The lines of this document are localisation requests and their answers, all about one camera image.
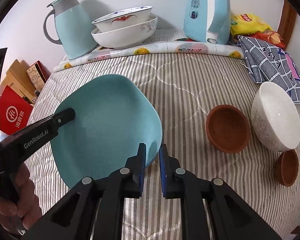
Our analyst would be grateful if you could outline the light blue square plate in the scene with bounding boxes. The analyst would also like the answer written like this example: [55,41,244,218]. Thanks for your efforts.
[50,74,162,188]

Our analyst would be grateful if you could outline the person's left hand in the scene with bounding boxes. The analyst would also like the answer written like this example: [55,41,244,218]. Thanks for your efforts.
[0,162,43,233]

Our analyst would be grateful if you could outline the red paper bag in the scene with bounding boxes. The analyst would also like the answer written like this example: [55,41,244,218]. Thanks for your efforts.
[0,86,33,135]

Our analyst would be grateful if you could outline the brown cardboard box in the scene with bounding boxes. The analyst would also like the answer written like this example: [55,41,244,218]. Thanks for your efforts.
[0,60,37,104]

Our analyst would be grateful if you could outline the small brown wooden bowl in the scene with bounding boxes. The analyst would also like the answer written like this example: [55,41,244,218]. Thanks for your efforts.
[275,150,299,187]

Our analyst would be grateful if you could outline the patterned brown gift box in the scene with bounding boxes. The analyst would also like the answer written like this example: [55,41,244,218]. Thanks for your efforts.
[26,61,51,92]

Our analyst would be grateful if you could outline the white speckled ceramic bowl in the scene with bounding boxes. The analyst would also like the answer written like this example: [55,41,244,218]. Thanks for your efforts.
[251,82,300,152]

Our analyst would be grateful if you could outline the striped quilted bed cover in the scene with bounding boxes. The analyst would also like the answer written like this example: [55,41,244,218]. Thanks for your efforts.
[26,53,300,239]

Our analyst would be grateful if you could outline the light blue thermos jug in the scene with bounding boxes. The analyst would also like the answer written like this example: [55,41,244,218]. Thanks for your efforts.
[43,0,97,59]

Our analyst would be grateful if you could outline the blue grey checked cloth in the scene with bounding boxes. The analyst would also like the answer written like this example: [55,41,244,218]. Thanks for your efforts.
[238,35,300,103]

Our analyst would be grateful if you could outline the large white bowl grey pattern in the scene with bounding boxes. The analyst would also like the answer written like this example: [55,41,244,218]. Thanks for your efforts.
[91,15,158,49]

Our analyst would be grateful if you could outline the fruit pattern plastic mat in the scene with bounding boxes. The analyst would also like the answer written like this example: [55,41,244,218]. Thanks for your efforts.
[53,41,244,73]

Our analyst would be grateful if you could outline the orange snack bag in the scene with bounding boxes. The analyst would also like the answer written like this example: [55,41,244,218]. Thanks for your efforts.
[249,29,286,49]

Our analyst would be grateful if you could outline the white bowl red pattern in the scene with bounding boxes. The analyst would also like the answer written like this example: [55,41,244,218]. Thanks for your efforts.
[92,6,153,33]

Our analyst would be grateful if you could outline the yellow snack bag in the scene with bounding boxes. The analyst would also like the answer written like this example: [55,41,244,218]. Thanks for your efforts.
[230,14,272,36]

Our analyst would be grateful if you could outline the light blue electric kettle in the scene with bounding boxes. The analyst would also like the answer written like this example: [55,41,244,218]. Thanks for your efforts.
[183,0,231,44]

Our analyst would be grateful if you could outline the brown wooden door frame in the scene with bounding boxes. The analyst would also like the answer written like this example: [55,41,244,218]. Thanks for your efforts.
[277,0,297,48]

